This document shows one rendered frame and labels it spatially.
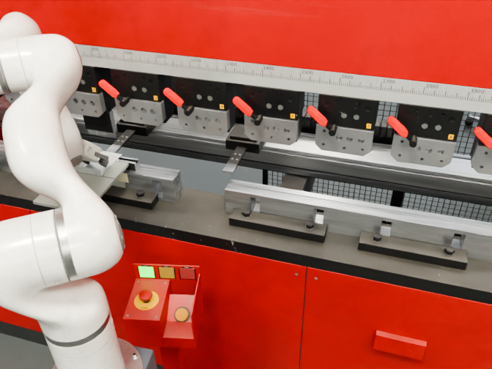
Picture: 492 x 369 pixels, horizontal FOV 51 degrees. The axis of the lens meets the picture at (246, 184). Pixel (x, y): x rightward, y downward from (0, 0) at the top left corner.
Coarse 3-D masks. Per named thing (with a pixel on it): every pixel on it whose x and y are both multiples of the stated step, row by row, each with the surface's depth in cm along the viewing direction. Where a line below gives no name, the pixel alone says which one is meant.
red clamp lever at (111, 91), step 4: (104, 80) 145; (100, 84) 144; (104, 84) 144; (108, 84) 145; (104, 88) 144; (108, 88) 144; (112, 88) 145; (108, 92) 145; (112, 92) 145; (116, 92) 145; (112, 96) 145; (116, 96) 145; (120, 96) 146; (120, 100) 146; (124, 100) 146; (128, 100) 147; (120, 104) 146; (124, 104) 145
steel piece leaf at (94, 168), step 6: (108, 156) 170; (90, 162) 168; (108, 162) 167; (114, 162) 167; (78, 168) 163; (84, 168) 162; (90, 168) 161; (96, 168) 164; (102, 168) 164; (108, 168) 165; (96, 174) 162; (102, 174) 162
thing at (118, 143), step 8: (120, 120) 184; (120, 128) 185; (128, 128) 184; (136, 128) 183; (144, 128) 181; (152, 128) 186; (120, 136) 180; (128, 136) 180; (112, 144) 176; (120, 144) 176
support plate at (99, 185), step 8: (112, 168) 165; (120, 168) 165; (80, 176) 161; (88, 176) 161; (96, 176) 161; (112, 176) 161; (88, 184) 158; (96, 184) 158; (104, 184) 158; (96, 192) 155; (104, 192) 155; (40, 200) 152; (48, 200) 152; (56, 208) 150
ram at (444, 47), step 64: (0, 0) 143; (64, 0) 137; (128, 0) 131; (192, 0) 126; (256, 0) 121; (320, 0) 117; (384, 0) 113; (448, 0) 109; (128, 64) 142; (320, 64) 126; (384, 64) 121; (448, 64) 116
